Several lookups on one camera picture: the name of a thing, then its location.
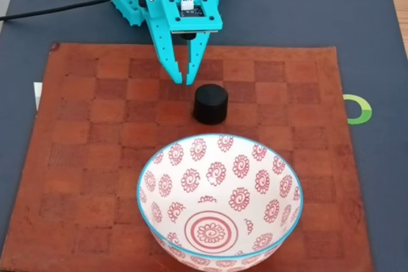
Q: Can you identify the black cylinder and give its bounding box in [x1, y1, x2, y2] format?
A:
[192, 83, 230, 125]

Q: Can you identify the white bowl with red flowers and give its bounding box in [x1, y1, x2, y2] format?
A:
[136, 134, 304, 268]

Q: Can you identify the dark grey desk mat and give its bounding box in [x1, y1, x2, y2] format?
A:
[0, 0, 408, 272]

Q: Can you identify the brown wooden chessboard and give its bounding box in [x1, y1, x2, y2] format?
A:
[0, 42, 375, 272]

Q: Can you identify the white card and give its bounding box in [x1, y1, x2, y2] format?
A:
[33, 82, 43, 110]

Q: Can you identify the teal camera mount with board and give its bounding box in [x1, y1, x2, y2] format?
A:
[161, 0, 224, 41]

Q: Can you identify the black cable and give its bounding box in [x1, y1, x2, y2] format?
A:
[0, 0, 124, 22]

